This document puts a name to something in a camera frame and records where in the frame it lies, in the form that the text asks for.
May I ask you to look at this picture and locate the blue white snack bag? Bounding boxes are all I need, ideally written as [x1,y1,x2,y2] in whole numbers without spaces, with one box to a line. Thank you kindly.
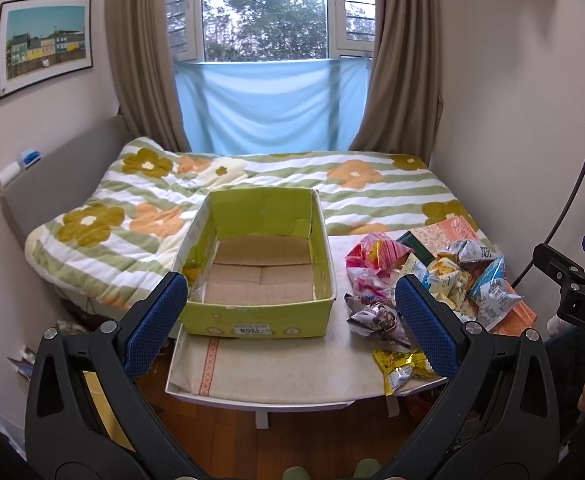
[399,252,431,290]

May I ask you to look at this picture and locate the pink white candy bag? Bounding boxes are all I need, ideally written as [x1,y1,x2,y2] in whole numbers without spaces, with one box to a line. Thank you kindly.
[346,268,395,306]

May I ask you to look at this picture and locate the left brown curtain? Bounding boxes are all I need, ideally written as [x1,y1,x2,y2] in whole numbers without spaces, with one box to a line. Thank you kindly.
[105,0,190,152]

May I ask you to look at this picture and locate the dark green snack packet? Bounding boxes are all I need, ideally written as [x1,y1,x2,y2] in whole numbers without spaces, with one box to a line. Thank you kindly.
[397,231,436,266]

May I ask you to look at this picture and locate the white folding table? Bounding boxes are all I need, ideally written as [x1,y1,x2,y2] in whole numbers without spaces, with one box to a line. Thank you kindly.
[164,339,449,430]

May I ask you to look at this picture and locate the green white potato chip bag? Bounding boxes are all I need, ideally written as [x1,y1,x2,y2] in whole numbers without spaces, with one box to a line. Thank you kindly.
[427,257,471,311]

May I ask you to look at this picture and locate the pink marshmallow snack bag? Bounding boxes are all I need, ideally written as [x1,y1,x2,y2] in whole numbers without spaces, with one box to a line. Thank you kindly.
[345,233,413,272]

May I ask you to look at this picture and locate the floral striped quilt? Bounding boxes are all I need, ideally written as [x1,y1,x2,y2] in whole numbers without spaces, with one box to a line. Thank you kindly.
[24,138,483,310]

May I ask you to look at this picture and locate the white cloth table mat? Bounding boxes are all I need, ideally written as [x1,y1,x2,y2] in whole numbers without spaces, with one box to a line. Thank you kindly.
[166,233,449,404]

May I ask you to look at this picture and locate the silver grey snack bag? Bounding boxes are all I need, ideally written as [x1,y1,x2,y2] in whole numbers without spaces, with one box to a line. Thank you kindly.
[438,238,498,266]

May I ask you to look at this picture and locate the black curved cable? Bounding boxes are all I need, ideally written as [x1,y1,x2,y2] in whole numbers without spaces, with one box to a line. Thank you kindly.
[511,118,585,286]

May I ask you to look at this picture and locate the grey bed headboard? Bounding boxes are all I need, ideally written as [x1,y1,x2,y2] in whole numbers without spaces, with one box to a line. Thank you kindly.
[0,115,133,246]

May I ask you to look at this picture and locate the green cardboard box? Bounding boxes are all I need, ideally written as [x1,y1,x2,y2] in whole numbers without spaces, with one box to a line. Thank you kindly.
[181,186,336,339]

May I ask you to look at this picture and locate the light blue snack bag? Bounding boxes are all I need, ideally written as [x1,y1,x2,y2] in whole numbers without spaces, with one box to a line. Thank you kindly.
[467,255,523,330]

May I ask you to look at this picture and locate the purple cartoon snack bag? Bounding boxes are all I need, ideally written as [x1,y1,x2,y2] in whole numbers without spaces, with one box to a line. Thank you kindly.
[347,302,411,348]

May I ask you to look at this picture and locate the framed houses picture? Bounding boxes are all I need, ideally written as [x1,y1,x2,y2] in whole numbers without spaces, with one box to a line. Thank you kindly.
[0,0,94,101]

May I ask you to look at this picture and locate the light blue hanging cloth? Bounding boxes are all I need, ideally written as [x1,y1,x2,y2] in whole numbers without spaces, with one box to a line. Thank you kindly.
[173,58,371,155]

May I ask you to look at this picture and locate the window with white frame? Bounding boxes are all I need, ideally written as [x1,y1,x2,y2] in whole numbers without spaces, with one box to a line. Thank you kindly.
[166,0,375,63]

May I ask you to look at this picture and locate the brown curtain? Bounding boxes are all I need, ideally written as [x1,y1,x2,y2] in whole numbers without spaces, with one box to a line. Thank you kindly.
[350,0,443,162]
[105,0,190,152]

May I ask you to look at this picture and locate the right brown curtain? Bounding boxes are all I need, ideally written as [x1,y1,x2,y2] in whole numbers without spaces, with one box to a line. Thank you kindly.
[350,0,443,162]

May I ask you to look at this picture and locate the gold foil snack bag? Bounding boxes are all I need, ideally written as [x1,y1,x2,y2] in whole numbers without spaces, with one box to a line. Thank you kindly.
[373,349,437,396]

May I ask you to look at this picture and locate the white blue item on headboard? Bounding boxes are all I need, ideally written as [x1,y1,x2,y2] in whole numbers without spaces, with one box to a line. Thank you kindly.
[0,148,41,188]

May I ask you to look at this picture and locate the orange floral cloth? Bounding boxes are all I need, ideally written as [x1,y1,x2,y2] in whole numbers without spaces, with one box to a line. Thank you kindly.
[397,214,539,337]

